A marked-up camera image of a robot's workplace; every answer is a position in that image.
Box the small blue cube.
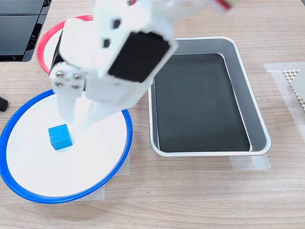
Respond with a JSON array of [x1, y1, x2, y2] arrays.
[[48, 124, 73, 151]]

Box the black electronic device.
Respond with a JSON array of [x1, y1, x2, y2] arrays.
[[0, 0, 52, 62]]

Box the black tray mat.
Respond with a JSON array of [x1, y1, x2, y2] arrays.
[[153, 53, 251, 153]]

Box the white plate with red rim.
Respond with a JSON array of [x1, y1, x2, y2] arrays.
[[36, 15, 96, 75]]

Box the red cable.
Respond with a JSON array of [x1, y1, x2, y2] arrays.
[[215, 0, 233, 12]]

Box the steel tray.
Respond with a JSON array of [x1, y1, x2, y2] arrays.
[[147, 36, 272, 157]]

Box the small black rounded object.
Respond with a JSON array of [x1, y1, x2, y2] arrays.
[[0, 96, 9, 112]]

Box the white plate with blue rim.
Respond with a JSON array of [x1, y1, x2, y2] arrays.
[[0, 88, 133, 204]]

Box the pale perforated base plate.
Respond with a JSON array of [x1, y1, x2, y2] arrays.
[[283, 69, 305, 112]]

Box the translucent tape sheet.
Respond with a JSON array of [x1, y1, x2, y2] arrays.
[[229, 154, 272, 171], [70, 150, 131, 201], [263, 62, 305, 139]]

